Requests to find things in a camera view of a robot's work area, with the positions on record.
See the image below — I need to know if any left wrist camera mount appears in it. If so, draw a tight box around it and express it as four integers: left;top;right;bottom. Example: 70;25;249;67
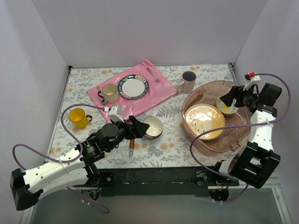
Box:
104;105;124;123

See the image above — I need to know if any dark blue white bowl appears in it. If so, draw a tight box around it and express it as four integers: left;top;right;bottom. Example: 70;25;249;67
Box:
142;116;163;139

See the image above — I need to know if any green rimmed white plate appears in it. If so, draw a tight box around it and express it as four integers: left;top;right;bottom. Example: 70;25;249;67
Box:
117;75;149;100

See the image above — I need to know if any dark patterned bowl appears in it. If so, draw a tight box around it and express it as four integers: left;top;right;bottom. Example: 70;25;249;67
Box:
216;98;238;116

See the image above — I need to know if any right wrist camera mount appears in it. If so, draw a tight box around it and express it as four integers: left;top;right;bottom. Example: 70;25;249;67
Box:
243;72;261;91

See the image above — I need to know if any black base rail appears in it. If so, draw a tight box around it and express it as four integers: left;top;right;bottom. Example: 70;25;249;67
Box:
41;161;267;196

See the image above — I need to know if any pink satin cloth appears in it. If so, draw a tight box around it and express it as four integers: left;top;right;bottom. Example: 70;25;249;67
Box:
87;59;176;120

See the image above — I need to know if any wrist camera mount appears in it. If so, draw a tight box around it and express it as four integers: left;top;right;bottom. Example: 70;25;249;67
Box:
243;72;261;91
104;105;124;123

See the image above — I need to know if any cream mug black handle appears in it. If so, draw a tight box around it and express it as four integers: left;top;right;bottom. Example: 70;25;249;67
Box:
101;84;119;104

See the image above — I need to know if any silver fork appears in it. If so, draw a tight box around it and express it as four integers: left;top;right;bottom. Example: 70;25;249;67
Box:
146;67;159;83

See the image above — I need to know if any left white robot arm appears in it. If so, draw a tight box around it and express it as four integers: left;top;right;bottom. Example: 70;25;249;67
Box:
10;116;150;211

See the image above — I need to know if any yellow bottom plate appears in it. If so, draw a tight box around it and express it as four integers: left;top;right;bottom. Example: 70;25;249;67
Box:
185;104;226;136

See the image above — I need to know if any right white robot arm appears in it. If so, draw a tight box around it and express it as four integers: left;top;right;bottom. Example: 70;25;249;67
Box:
211;83;282;189

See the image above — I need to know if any yellow orange cup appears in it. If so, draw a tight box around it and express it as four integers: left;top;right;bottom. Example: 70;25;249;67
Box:
69;108;93;128

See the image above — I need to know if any metal spatula wooden handle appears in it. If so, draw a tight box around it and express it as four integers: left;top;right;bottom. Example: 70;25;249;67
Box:
128;134;135;157

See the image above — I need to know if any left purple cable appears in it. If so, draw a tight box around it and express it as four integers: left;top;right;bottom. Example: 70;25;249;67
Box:
13;104;110;214

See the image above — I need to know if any pink mug purple inside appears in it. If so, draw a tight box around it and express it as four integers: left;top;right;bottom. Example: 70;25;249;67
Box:
176;71;197;93

